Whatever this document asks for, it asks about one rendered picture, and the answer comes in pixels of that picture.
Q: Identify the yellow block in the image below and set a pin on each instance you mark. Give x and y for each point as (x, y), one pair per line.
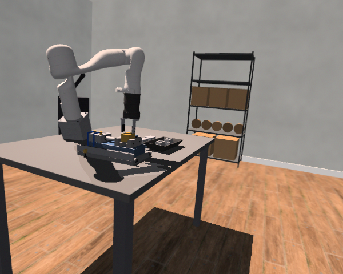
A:
(127, 136)

